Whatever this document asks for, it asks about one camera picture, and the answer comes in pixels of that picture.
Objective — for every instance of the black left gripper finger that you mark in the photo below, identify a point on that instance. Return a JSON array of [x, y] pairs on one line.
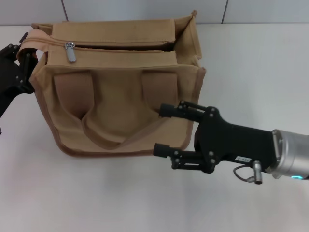
[[26, 70], [15, 52]]

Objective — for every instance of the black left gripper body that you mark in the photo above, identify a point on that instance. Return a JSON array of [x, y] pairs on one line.
[[7, 79]]

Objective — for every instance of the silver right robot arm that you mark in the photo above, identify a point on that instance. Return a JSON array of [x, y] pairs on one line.
[[294, 154]]

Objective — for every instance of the khaki canvas food bag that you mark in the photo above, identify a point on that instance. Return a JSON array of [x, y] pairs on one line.
[[120, 101]]

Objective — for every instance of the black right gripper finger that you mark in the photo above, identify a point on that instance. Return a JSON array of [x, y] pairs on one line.
[[183, 158], [183, 111]]

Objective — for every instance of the silver metal zipper pull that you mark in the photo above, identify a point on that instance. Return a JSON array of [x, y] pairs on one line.
[[71, 53]]

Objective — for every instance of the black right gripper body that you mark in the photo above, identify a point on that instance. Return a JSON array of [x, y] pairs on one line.
[[231, 142]]

